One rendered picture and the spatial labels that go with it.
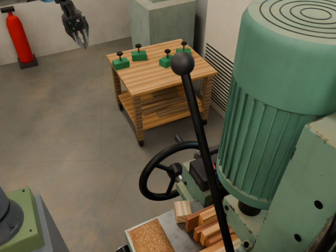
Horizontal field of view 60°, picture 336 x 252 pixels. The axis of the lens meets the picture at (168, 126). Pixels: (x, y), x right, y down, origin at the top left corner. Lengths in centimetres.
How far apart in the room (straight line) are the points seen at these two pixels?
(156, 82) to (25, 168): 113
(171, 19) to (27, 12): 151
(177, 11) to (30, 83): 160
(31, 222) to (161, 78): 124
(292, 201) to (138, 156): 183
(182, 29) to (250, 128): 250
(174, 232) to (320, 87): 59
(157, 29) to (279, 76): 242
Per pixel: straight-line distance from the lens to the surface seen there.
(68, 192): 211
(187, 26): 291
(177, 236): 83
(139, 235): 81
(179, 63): 41
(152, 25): 271
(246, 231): 68
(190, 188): 92
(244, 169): 49
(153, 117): 224
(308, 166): 39
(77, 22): 117
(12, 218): 122
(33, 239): 125
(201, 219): 79
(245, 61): 39
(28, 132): 263
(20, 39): 338
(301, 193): 42
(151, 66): 217
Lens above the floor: 165
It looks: 43 degrees down
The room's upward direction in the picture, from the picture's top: straight up
